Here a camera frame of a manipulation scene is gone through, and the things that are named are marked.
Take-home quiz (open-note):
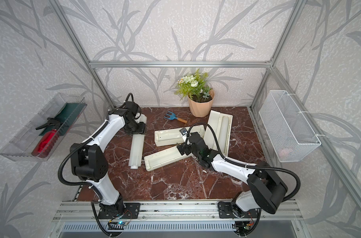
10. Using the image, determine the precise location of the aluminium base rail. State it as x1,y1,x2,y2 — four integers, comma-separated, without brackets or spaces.
45,199,309,238

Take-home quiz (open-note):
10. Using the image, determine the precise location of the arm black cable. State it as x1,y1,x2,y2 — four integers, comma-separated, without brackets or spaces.
185,122,301,236
57,93,135,237

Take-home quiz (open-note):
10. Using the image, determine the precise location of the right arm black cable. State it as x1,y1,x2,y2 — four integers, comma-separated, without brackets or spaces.
185,122,301,236

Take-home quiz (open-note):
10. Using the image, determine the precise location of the clear plastic wall tray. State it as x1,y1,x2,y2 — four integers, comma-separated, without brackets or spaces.
0,93,87,162

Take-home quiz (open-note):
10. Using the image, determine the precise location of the pink item in basket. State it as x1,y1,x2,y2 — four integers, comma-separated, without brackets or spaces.
278,148,293,160

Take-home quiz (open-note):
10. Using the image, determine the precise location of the red spray bottle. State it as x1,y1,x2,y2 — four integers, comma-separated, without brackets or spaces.
32,118,62,158

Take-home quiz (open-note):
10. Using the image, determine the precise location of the blue garden hand rake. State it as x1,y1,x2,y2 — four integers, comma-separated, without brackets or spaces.
164,111,187,124

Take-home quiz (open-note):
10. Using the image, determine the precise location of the white wire mesh basket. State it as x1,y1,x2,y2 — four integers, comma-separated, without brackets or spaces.
259,90,321,163

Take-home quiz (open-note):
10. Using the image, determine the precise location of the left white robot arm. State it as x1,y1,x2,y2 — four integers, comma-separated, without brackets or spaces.
69,101,147,209

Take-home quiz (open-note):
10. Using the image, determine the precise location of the long plastic wrap roll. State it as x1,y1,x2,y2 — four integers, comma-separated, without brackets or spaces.
128,115,147,169

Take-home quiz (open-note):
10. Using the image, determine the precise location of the potted artificial flower plant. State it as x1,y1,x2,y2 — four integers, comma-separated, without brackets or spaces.
175,69,214,118

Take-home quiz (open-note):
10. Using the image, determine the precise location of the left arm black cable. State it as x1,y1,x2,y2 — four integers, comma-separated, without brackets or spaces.
57,93,135,237

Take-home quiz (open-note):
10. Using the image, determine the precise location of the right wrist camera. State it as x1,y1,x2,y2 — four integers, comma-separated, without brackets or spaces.
180,128,188,138

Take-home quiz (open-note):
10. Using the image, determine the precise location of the cream wrap dispenser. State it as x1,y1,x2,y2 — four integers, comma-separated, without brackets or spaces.
144,127,195,171
203,110,233,156

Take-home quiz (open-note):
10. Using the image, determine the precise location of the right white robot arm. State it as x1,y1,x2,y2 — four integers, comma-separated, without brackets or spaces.
177,132,288,218

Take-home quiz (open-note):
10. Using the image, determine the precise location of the green cloth in tray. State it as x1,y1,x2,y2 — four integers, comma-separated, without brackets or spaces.
40,103,87,136

